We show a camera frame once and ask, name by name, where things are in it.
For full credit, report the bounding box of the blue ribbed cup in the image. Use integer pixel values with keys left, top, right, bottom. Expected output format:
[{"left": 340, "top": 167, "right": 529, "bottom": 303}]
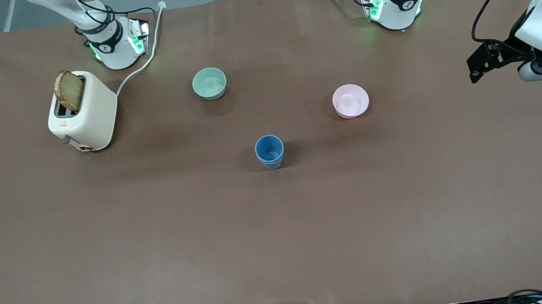
[
  {"left": 257, "top": 151, "right": 286, "bottom": 172},
  {"left": 253, "top": 133, "right": 286, "bottom": 164}
]

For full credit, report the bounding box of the brown bread slice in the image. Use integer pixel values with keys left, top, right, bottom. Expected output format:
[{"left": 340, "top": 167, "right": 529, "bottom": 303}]
[{"left": 52, "top": 67, "right": 89, "bottom": 116}]

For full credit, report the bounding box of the pink bowl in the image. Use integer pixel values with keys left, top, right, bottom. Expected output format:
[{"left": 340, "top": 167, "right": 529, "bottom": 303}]
[{"left": 330, "top": 81, "right": 372, "bottom": 121}]

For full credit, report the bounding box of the cream toaster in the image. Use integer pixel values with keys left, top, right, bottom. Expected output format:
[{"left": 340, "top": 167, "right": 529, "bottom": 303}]
[{"left": 41, "top": 65, "right": 124, "bottom": 158}]

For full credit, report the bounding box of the brown table mat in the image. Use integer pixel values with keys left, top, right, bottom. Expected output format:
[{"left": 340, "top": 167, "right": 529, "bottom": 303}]
[{"left": 0, "top": 0, "right": 542, "bottom": 304}]

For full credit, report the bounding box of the green bowl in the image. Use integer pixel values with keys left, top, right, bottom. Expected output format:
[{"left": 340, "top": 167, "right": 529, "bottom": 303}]
[{"left": 189, "top": 65, "right": 230, "bottom": 103}]

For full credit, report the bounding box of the black right arm base cable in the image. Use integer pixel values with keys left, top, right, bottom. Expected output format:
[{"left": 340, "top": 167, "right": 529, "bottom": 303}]
[{"left": 65, "top": 0, "right": 160, "bottom": 49}]

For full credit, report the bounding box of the white toaster power cable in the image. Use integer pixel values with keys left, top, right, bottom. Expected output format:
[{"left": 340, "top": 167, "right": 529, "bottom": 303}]
[{"left": 104, "top": 1, "right": 177, "bottom": 98}]

